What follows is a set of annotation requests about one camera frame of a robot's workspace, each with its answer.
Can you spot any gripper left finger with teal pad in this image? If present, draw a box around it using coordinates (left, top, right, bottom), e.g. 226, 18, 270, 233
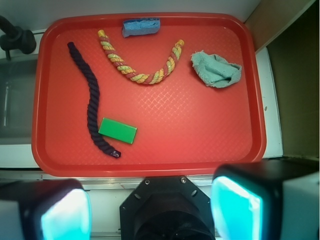
0, 179, 92, 240

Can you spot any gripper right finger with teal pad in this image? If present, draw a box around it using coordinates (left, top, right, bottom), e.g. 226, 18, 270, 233
210, 159, 320, 240

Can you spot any green rectangular block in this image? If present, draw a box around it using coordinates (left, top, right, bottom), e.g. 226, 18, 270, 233
98, 117, 137, 144

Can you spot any red plastic tray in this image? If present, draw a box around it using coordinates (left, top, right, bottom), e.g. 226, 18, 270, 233
31, 13, 266, 177

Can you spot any metal sink basin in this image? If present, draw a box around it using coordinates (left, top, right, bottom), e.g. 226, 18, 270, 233
0, 55, 38, 145

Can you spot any teal crumpled cloth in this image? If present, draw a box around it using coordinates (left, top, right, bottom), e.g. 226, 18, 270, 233
191, 51, 242, 89

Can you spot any black faucet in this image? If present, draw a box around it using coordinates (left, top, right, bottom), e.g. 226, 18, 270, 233
0, 16, 37, 61

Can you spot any blue sponge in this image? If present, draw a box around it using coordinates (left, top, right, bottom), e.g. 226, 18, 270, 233
122, 18, 161, 38

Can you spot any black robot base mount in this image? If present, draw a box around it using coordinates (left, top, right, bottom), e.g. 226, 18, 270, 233
119, 176, 215, 240

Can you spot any dark purple twisted rope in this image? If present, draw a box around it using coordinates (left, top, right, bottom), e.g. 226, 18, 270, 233
66, 41, 123, 159

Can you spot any multicolored twisted rope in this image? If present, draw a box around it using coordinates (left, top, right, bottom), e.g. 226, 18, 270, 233
97, 29, 186, 86

